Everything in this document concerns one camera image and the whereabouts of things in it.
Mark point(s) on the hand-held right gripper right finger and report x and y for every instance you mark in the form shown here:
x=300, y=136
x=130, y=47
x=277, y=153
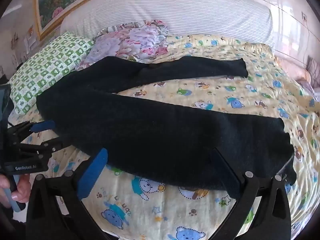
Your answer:
x=226, y=177

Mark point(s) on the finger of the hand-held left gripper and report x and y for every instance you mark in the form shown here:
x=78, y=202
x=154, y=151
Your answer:
x=42, y=126
x=50, y=147

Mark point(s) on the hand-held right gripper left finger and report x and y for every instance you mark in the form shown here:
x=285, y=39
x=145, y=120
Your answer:
x=92, y=176

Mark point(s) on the black pants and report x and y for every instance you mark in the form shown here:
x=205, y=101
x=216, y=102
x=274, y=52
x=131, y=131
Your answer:
x=150, y=130

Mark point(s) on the person's left hand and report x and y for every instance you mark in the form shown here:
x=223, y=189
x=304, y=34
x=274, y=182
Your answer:
x=21, y=190

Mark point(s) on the green checked pillow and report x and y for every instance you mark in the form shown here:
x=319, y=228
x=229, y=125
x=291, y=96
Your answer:
x=50, y=62

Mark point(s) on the yellow cartoon bear bedsheet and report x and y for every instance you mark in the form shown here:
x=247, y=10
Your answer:
x=200, y=92

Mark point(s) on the pink floral pillow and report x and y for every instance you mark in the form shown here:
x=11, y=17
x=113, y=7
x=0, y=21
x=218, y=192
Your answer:
x=130, y=42

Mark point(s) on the white striped headboard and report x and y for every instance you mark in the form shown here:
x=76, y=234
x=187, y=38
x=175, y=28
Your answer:
x=175, y=10

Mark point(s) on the paper sheets on wall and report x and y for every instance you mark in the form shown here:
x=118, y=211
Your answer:
x=31, y=38

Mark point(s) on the white wall socket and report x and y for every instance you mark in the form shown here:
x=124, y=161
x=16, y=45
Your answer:
x=304, y=16

